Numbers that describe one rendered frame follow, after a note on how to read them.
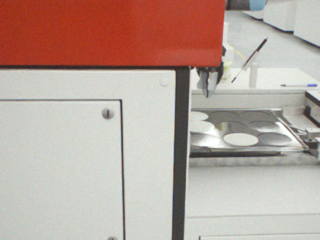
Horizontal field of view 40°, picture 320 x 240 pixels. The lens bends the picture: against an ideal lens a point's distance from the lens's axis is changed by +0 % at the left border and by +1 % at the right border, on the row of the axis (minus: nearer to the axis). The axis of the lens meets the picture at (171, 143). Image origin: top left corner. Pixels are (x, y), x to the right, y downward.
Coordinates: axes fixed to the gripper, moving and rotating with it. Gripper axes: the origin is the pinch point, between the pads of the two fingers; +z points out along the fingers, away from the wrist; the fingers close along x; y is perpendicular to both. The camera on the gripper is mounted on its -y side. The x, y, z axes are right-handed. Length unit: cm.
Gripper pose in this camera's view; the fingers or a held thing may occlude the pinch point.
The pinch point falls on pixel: (208, 93)
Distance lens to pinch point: 143.9
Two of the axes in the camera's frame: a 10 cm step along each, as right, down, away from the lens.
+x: 8.8, 2.0, -4.4
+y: -4.8, 3.3, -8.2
